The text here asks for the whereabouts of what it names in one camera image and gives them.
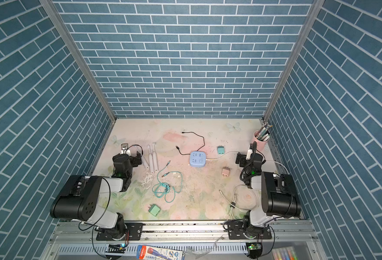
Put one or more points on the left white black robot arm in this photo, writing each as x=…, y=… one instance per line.
x=78, y=199

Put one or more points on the pink pen holder cup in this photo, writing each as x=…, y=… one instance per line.
x=260, y=143

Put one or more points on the pink plug adapter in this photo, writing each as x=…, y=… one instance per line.
x=225, y=171

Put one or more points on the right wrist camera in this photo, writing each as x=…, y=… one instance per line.
x=249, y=153

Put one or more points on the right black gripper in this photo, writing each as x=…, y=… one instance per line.
x=243, y=159

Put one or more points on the clear plastic bag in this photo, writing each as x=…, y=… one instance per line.
x=201, y=249

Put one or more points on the teal small plug adapter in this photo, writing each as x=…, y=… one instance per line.
x=221, y=150

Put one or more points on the white electric toothbrush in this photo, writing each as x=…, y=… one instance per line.
x=155, y=159
x=150, y=157

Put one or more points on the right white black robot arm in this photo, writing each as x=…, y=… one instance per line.
x=278, y=193

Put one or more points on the coloured marker set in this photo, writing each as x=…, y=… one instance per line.
x=286, y=253

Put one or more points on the red blue package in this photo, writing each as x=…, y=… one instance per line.
x=147, y=252

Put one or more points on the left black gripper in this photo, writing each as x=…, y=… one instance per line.
x=134, y=159

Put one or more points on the green plug adapter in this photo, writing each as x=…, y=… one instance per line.
x=154, y=210

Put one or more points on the blue power strip cube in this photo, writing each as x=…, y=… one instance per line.
x=197, y=159

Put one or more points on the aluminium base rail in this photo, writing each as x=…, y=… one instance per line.
x=69, y=243

